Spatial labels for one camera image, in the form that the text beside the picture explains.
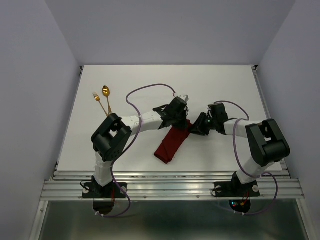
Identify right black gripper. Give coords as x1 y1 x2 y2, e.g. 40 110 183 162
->
186 111 217 136

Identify dark red cloth napkin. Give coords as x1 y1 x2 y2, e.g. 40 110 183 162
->
154 120 193 164

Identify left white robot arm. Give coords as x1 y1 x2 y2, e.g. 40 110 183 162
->
82 95 192 199

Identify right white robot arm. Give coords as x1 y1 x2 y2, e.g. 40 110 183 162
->
189 100 291 197

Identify gold spoon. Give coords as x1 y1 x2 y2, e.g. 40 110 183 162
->
102 85 113 115

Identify gold fork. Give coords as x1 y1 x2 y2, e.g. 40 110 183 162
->
92 92 109 117

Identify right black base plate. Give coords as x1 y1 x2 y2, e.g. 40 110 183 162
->
211 181 260 199

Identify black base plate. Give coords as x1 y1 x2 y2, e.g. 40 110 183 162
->
80 181 126 199
211 181 260 199

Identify right aluminium table edge rail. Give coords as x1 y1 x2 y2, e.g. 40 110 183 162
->
251 65 291 178

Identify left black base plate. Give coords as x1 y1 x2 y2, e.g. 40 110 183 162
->
80 181 126 199

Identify aluminium mounting rail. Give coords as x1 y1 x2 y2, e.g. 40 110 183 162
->
40 170 305 201

